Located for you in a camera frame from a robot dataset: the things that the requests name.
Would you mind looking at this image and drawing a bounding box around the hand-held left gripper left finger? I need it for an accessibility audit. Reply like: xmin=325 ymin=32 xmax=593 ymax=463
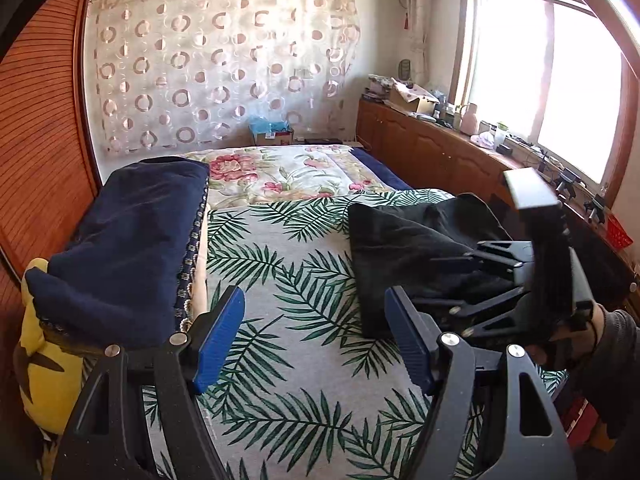
xmin=52 ymin=285 xmax=247 ymax=480

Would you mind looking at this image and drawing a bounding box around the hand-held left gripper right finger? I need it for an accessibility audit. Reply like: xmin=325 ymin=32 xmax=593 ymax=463
xmin=384 ymin=285 xmax=578 ymax=480

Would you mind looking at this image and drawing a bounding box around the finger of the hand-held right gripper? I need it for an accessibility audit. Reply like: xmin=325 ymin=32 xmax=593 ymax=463
xmin=412 ymin=280 xmax=538 ymax=348
xmin=430 ymin=240 xmax=536 ymax=281

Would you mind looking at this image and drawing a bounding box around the black printed t-shirt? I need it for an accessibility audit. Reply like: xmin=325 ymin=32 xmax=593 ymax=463
xmin=347 ymin=192 xmax=531 ymax=341

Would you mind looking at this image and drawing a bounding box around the person's right forearm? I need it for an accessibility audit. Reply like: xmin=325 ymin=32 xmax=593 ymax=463
xmin=565 ymin=307 xmax=640 ymax=411

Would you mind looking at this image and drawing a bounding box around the person's right hand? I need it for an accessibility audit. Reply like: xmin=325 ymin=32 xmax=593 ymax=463
xmin=527 ymin=302 xmax=608 ymax=371

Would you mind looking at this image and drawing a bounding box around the small black stand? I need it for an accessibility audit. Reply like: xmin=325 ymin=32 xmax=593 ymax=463
xmin=585 ymin=195 xmax=608 ymax=223
xmin=557 ymin=170 xmax=583 ymax=201

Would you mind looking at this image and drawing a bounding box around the red plastic basket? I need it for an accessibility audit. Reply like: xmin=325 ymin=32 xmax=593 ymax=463
xmin=605 ymin=214 xmax=633 ymax=250

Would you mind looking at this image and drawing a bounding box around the leaf-print bed sheet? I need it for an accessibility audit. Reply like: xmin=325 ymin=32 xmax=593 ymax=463
xmin=142 ymin=187 xmax=566 ymax=480

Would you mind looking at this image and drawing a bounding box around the low wooden cabinet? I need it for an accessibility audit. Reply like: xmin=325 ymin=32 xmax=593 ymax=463
xmin=356 ymin=97 xmax=640 ymax=311

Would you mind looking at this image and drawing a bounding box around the navy blue folded garment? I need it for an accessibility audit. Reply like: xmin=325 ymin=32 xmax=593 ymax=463
xmin=25 ymin=157 xmax=211 ymax=351

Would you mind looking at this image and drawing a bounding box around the pink kettle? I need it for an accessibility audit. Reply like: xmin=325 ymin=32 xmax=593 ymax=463
xmin=459 ymin=102 xmax=478 ymax=136

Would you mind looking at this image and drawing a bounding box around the navy blue blanket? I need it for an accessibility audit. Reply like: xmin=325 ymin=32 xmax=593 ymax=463
xmin=357 ymin=150 xmax=416 ymax=192

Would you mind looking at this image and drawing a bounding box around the dark blue bottle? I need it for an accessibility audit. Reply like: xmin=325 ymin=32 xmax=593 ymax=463
xmin=434 ymin=89 xmax=453 ymax=126

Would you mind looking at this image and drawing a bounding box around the open cardboard box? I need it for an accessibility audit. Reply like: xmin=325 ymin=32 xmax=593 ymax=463
xmin=389 ymin=77 xmax=441 ymax=116

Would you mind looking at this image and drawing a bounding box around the floral blanket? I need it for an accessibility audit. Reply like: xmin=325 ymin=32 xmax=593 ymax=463
xmin=177 ymin=144 xmax=388 ymax=321

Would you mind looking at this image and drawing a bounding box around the yellow pillow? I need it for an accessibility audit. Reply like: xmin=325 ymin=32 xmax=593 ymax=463
xmin=12 ymin=257 xmax=88 ymax=436

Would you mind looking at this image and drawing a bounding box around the wooden-framed window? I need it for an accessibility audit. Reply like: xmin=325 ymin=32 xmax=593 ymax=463
xmin=447 ymin=0 xmax=636 ymax=191

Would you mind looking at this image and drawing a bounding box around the patterned storage box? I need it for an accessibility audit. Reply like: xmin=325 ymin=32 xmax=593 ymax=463
xmin=367 ymin=74 xmax=396 ymax=101

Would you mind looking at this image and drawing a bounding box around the small cardboard box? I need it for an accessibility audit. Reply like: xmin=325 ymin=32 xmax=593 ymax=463
xmin=251 ymin=129 xmax=295 ymax=147

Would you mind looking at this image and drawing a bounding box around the beige side curtain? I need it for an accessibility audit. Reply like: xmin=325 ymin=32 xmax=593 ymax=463
xmin=402 ymin=0 xmax=433 ymax=86

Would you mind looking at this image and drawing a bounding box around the wooden slatted wardrobe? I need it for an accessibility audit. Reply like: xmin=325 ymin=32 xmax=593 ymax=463
xmin=0 ymin=0 xmax=103 ymax=391

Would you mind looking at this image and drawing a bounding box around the circle-patterned sheer curtain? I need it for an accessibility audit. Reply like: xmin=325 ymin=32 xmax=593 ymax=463
xmin=87 ymin=0 xmax=362 ymax=156

